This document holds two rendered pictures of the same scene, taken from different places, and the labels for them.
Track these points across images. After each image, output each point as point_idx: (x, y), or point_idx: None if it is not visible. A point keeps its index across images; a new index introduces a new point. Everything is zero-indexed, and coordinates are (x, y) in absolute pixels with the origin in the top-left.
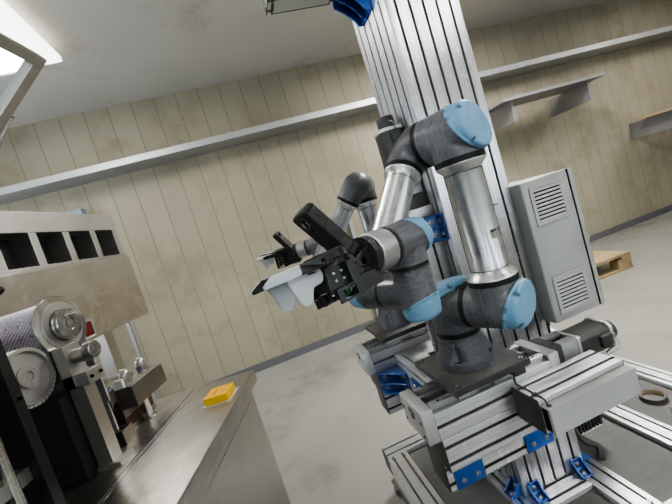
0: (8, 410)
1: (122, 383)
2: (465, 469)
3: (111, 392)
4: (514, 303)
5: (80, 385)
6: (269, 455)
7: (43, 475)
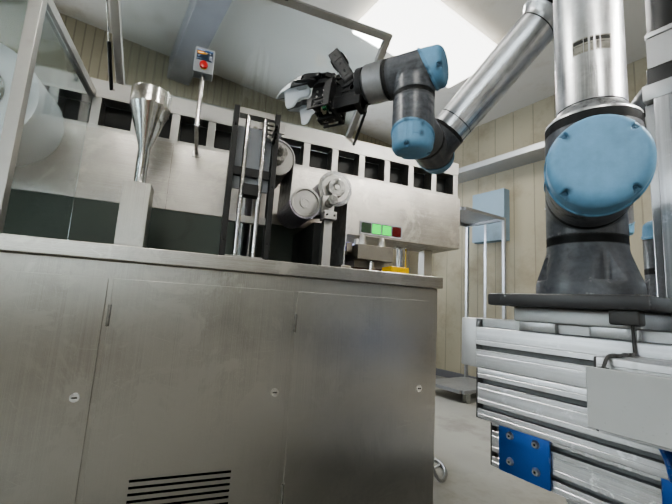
0: (268, 191)
1: (356, 241)
2: (516, 448)
3: (350, 243)
4: (551, 150)
5: (322, 218)
6: (425, 357)
7: (266, 224)
